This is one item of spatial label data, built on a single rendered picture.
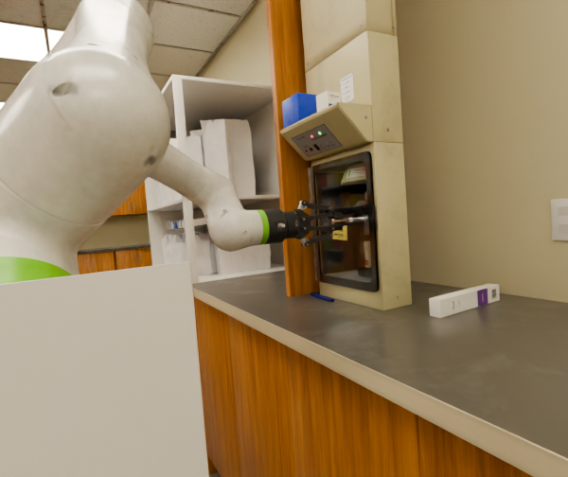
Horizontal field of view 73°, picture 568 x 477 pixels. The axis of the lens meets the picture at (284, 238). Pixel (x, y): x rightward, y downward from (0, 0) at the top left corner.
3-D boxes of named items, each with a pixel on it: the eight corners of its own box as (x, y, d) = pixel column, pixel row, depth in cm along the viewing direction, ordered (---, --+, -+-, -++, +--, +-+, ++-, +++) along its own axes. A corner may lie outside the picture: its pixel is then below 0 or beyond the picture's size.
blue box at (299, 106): (309, 131, 131) (307, 104, 131) (326, 123, 123) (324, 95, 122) (283, 130, 127) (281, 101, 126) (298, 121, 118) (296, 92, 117)
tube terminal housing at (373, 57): (373, 284, 148) (361, 80, 144) (444, 296, 119) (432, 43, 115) (319, 294, 136) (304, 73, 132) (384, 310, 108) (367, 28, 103)
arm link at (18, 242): (-30, 243, 26) (-19, 103, 37) (-137, 370, 30) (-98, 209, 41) (132, 286, 36) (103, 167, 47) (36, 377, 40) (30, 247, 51)
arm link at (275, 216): (251, 210, 106) (254, 243, 106) (270, 208, 95) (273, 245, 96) (271, 209, 109) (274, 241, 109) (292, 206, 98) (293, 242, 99)
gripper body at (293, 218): (288, 241, 101) (317, 238, 105) (286, 209, 100) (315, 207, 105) (275, 240, 107) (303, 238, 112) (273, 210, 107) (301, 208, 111)
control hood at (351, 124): (310, 161, 134) (308, 132, 133) (374, 141, 105) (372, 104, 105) (281, 161, 128) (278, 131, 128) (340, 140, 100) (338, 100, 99)
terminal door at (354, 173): (319, 281, 135) (311, 167, 133) (380, 292, 108) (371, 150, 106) (317, 281, 134) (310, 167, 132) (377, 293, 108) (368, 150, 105)
